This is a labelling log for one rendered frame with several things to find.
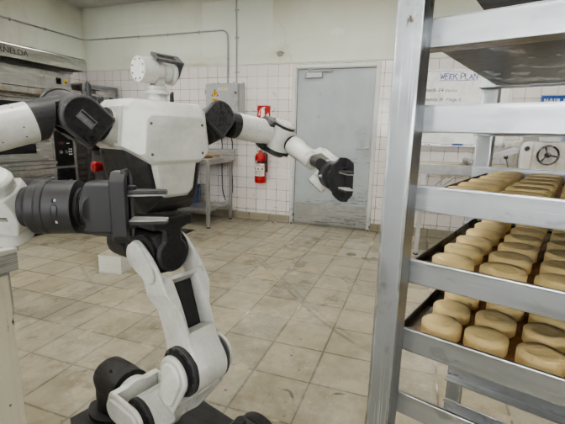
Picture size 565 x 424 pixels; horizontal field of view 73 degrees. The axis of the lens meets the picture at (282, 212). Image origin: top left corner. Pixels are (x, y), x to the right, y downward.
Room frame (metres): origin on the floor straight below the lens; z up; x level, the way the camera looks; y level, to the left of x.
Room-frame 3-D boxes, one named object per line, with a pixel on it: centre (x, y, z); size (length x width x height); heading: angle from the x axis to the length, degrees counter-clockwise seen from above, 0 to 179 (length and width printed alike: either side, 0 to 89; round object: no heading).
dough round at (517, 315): (0.54, -0.34, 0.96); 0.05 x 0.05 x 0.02
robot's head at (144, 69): (1.10, 0.36, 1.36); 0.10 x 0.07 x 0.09; 142
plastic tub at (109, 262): (3.27, 1.44, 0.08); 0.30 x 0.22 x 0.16; 171
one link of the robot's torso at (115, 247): (1.16, 0.42, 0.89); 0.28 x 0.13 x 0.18; 53
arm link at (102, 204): (0.63, 0.32, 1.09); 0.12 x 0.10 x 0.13; 97
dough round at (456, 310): (0.52, -0.25, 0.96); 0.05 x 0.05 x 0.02
